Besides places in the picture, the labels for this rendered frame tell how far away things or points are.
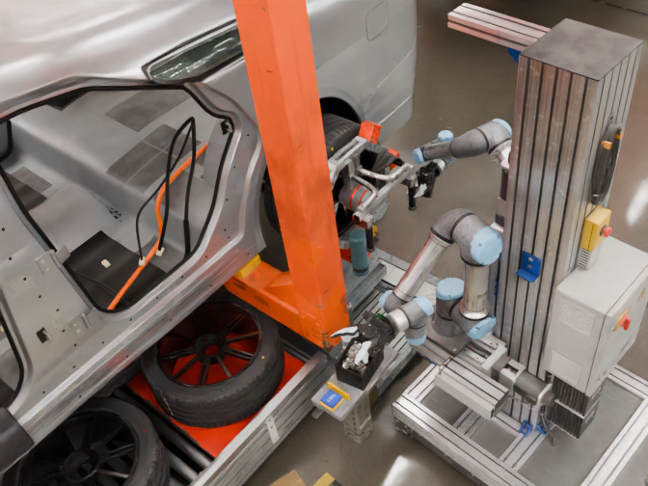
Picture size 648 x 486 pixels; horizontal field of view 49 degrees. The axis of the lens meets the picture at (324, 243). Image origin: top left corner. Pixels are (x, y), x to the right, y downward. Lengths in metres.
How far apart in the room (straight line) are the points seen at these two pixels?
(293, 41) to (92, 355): 1.50
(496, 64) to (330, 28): 2.90
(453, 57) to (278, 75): 3.93
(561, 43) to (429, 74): 3.72
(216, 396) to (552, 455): 1.48
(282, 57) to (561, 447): 2.09
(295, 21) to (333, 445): 2.12
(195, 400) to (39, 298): 0.91
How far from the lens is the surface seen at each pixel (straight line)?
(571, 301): 2.58
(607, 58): 2.20
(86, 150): 3.95
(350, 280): 3.95
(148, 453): 3.21
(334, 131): 3.36
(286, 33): 2.27
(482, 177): 4.90
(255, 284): 3.40
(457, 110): 5.51
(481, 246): 2.40
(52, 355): 2.91
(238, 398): 3.31
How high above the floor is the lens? 3.15
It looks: 44 degrees down
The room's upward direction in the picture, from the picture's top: 9 degrees counter-clockwise
